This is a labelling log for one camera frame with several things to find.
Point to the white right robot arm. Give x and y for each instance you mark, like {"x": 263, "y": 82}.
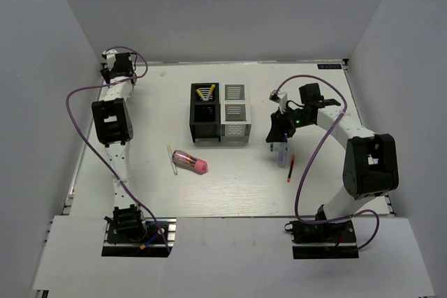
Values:
{"x": 370, "y": 161}

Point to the right XDOF logo sticker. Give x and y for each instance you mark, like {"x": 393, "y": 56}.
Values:
{"x": 329, "y": 66}

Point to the pale green capped white marker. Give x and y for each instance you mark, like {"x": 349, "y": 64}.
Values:
{"x": 173, "y": 165}

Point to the red orange pen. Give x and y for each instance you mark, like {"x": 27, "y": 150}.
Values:
{"x": 290, "y": 171}

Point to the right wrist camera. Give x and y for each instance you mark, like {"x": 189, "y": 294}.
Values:
{"x": 279, "y": 97}

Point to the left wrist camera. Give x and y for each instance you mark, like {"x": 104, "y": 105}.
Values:
{"x": 108, "y": 54}

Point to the clear spray bottle blue cap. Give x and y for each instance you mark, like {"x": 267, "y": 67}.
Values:
{"x": 283, "y": 154}

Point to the black slotted organizer box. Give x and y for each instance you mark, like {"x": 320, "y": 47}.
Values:
{"x": 205, "y": 116}

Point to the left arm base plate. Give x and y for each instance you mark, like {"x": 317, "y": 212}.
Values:
{"x": 148, "y": 244}

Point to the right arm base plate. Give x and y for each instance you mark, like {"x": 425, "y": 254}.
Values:
{"x": 323, "y": 242}

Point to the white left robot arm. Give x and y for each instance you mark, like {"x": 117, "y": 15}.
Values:
{"x": 114, "y": 131}

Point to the white slotted organizer box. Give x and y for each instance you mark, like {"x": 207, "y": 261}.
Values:
{"x": 235, "y": 113}

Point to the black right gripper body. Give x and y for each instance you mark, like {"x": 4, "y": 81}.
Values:
{"x": 300, "y": 119}

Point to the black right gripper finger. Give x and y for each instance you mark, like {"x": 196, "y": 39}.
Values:
{"x": 276, "y": 135}
{"x": 279, "y": 121}

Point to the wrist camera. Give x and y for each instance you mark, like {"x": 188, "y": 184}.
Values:
{"x": 108, "y": 54}
{"x": 279, "y": 97}

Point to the pink marker set bottle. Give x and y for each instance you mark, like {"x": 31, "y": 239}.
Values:
{"x": 187, "y": 161}

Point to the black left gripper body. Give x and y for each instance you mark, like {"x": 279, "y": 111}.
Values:
{"x": 107, "y": 72}

